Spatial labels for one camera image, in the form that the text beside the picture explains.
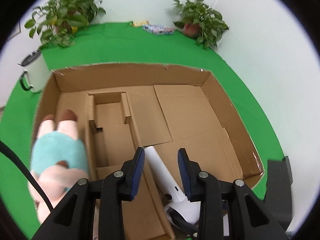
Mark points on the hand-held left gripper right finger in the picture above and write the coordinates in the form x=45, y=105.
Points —
x=183, y=172

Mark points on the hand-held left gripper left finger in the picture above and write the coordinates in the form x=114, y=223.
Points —
x=138, y=170

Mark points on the white hair dryer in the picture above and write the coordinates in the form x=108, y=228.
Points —
x=162, y=170

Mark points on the small brown cardboard box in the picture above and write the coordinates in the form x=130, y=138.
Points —
x=115, y=135

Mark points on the large cardboard tray box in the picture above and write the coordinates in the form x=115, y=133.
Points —
x=190, y=110

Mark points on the pig plush toy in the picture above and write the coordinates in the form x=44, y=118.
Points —
x=60, y=152

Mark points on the green tablecloth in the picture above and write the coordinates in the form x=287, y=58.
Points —
x=125, y=47

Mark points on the blue and white packet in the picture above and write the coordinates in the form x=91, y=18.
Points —
x=158, y=29

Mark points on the yellow paper item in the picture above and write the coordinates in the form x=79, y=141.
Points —
x=140, y=24

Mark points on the potted plant in brown pot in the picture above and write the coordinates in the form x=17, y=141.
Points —
x=200, y=17

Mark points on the bushy potted plant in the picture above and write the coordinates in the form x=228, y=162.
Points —
x=65, y=12

